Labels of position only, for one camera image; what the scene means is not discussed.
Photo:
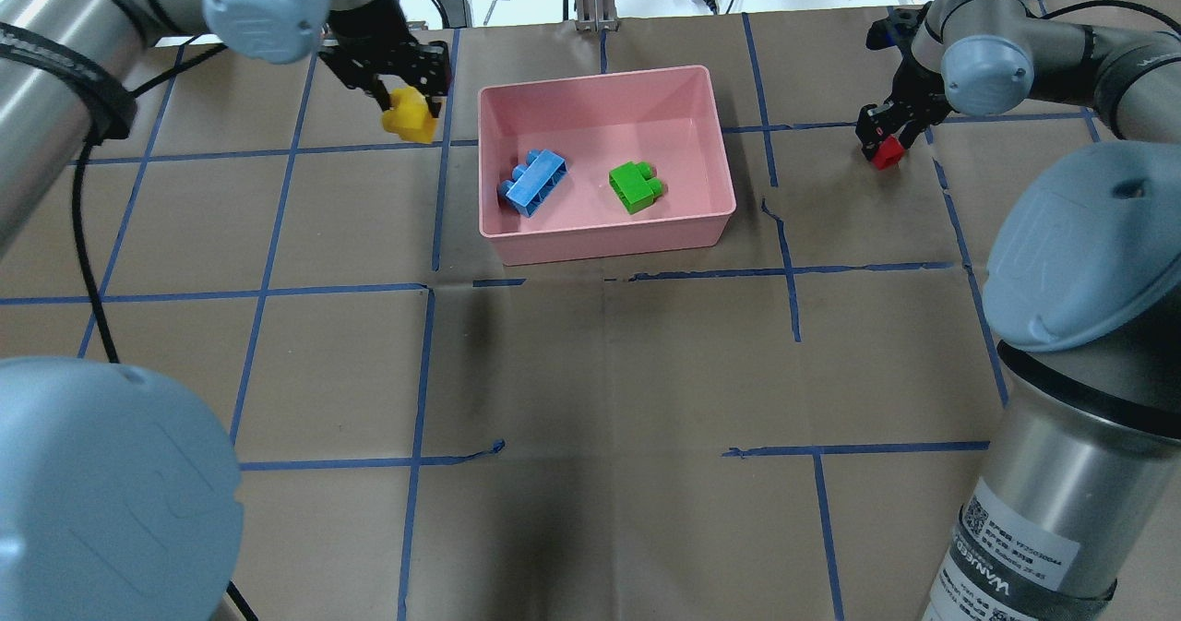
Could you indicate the blue block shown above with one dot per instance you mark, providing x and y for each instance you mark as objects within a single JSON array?
[{"x": 532, "y": 181}]

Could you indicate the red block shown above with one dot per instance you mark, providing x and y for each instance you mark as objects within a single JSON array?
[{"x": 888, "y": 154}]

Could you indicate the green block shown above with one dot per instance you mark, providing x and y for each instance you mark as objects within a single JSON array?
[{"x": 636, "y": 185}]

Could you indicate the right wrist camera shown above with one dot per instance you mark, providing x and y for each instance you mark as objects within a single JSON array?
[{"x": 897, "y": 30}]

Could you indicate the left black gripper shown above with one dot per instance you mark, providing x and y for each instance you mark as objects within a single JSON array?
[{"x": 366, "y": 23}]

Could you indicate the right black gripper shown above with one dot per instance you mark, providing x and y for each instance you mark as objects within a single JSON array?
[{"x": 914, "y": 85}]

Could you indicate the pink plastic box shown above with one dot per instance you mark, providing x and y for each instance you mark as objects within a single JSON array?
[{"x": 666, "y": 117}]

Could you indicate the small black power adapter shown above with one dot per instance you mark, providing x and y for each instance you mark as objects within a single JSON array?
[{"x": 456, "y": 13}]

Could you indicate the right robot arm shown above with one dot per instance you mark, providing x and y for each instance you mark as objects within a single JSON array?
[{"x": 1081, "y": 294}]

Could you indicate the yellow block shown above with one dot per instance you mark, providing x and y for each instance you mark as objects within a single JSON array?
[{"x": 409, "y": 116}]

